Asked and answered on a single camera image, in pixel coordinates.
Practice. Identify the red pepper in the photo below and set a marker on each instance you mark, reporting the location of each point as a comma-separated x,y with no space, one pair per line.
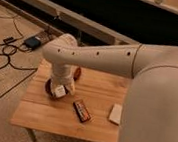
77,73

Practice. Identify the white sponge block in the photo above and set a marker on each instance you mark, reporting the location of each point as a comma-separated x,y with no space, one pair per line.
115,114

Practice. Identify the white plastic bottle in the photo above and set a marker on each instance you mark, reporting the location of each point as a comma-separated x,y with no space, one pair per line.
59,91

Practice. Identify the wooden table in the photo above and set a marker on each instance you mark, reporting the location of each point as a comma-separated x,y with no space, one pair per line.
99,91

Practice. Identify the dark blue power box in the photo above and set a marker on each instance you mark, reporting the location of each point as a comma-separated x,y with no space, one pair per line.
32,43

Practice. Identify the dark brown bowl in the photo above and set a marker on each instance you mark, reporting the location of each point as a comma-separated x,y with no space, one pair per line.
48,89

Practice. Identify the small black adapter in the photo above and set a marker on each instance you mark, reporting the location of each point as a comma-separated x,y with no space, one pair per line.
9,40

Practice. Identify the dark orange snack box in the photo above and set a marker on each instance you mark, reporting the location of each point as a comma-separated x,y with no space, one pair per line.
81,111

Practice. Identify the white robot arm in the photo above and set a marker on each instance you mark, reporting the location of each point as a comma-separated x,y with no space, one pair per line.
150,111

